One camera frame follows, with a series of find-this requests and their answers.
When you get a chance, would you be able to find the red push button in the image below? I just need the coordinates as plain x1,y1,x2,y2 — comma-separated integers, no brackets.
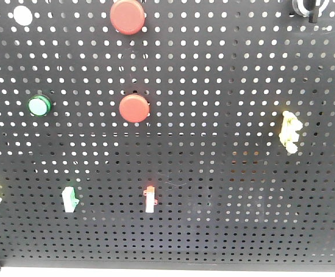
110,0,145,35
119,94,150,123

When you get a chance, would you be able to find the white green rocker switch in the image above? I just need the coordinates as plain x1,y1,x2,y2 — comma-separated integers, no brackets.
62,186,80,213

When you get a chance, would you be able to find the green push button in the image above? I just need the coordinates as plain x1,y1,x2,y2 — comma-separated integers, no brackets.
27,94,52,117

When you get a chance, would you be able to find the yellow toggle switch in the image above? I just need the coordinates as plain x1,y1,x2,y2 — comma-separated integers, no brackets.
279,111,303,154

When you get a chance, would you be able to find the white red rocker switch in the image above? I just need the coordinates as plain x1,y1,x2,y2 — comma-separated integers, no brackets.
143,185,158,214

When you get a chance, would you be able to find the white standing desk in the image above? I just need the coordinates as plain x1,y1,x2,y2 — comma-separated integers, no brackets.
0,267,335,277

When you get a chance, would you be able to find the upper red push button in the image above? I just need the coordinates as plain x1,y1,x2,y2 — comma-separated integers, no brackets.
110,0,145,35

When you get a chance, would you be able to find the white round button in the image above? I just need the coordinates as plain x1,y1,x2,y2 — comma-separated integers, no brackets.
13,5,33,27

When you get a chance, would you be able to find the black perforated pegboard panel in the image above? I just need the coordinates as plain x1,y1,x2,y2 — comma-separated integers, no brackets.
0,1,335,270

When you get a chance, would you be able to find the black rotary selector switch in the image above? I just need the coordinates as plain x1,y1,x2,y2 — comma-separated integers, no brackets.
292,0,330,23

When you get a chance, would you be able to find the lower red push button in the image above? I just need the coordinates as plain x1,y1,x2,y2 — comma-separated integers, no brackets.
119,94,150,123

